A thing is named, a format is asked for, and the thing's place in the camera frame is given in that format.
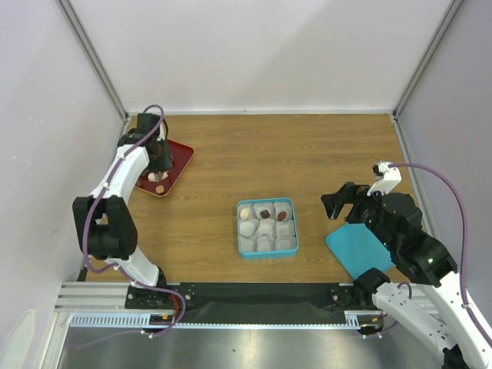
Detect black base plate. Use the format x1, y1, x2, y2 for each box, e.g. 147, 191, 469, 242
126, 282, 362, 324

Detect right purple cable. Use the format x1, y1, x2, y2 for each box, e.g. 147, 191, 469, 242
390, 162, 481, 331

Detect aluminium frame rail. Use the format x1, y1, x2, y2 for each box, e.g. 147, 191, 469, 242
55, 282, 401, 330

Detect red lacquer tray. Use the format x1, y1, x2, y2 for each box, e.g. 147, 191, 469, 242
135, 140, 194, 198

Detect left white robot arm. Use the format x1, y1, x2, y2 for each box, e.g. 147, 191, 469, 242
72, 105, 172, 308

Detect teal square tin box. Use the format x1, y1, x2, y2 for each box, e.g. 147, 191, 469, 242
237, 198, 299, 260

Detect metal tongs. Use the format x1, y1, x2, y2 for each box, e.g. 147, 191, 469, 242
154, 171, 168, 182

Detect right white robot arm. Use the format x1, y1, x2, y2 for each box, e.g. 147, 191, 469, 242
321, 181, 491, 368

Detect dark square chocolate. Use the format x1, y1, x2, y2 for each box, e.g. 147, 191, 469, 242
259, 209, 271, 219

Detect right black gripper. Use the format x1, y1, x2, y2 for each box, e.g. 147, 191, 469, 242
319, 181, 397, 250

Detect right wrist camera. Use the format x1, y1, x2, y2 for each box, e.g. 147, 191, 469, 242
367, 161, 402, 196

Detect teal tin lid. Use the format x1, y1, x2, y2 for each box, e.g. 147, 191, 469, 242
325, 224, 394, 280

